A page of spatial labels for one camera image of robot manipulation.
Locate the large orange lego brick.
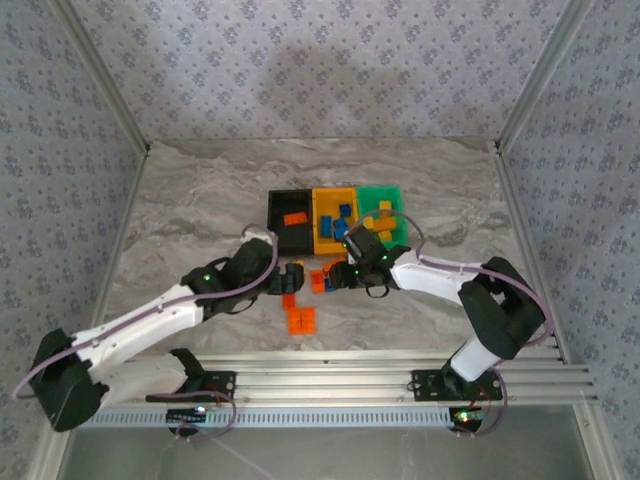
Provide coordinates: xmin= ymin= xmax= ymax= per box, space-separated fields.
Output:
xmin=287 ymin=307 xmax=317 ymax=336

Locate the yellow plastic container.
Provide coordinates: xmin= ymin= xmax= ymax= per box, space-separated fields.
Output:
xmin=310 ymin=187 xmax=361 ymax=256

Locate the black plastic container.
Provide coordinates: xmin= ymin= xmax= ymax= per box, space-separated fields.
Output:
xmin=267 ymin=188 xmax=316 ymax=256

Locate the green plastic container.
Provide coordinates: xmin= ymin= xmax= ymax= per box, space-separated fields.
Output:
xmin=354 ymin=184 xmax=410 ymax=251

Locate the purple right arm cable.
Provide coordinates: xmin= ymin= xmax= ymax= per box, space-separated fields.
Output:
xmin=357 ymin=210 xmax=555 ymax=440

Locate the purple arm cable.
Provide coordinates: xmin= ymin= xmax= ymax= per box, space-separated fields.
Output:
xmin=357 ymin=210 xmax=555 ymax=440
xmin=12 ymin=224 xmax=280 ymax=442

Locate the aluminium mounting rail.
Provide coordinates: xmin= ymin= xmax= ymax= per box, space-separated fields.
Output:
xmin=99 ymin=349 xmax=600 ymax=407

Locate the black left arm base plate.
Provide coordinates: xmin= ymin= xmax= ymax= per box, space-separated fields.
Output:
xmin=144 ymin=369 xmax=237 ymax=403

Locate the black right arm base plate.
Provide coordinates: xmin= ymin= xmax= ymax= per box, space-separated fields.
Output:
xmin=410 ymin=368 xmax=504 ymax=403

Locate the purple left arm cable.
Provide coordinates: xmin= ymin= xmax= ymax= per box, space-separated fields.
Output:
xmin=12 ymin=224 xmax=280 ymax=442

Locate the grey slotted cable duct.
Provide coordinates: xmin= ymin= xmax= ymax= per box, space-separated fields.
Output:
xmin=87 ymin=405 xmax=496 ymax=430

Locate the aluminium table side rail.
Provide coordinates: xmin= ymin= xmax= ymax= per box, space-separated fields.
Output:
xmin=492 ymin=142 xmax=574 ymax=364
xmin=77 ymin=144 xmax=154 ymax=366

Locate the aluminium frame post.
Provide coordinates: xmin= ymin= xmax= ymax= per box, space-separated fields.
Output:
xmin=494 ymin=0 xmax=599 ymax=151
xmin=49 ymin=0 xmax=152 ymax=154

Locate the aluminium frame leg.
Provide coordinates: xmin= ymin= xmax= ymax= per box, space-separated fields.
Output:
xmin=24 ymin=424 xmax=76 ymax=480
xmin=572 ymin=404 xmax=626 ymax=480

